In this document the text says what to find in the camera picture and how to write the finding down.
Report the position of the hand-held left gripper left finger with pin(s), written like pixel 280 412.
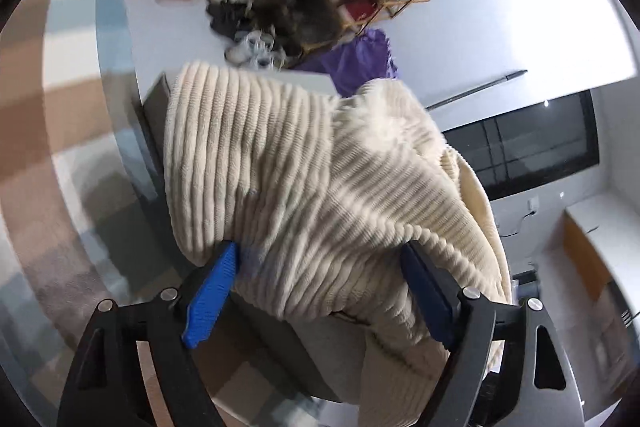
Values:
pixel 212 297

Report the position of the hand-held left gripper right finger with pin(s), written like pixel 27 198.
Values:
pixel 425 292

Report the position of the cream ribbed fleece garment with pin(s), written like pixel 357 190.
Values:
pixel 310 187

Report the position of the wooden counter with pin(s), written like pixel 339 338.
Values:
pixel 595 247

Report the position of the dark glass window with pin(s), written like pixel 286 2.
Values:
pixel 525 147

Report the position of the blue brown checked bed sheet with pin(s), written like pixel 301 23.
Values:
pixel 60 157

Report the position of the long grey pole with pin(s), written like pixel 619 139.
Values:
pixel 475 89

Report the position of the purple bag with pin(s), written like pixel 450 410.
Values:
pixel 350 62

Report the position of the pile of loose shoes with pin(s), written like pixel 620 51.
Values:
pixel 240 17

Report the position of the white wall socket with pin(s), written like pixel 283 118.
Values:
pixel 533 204

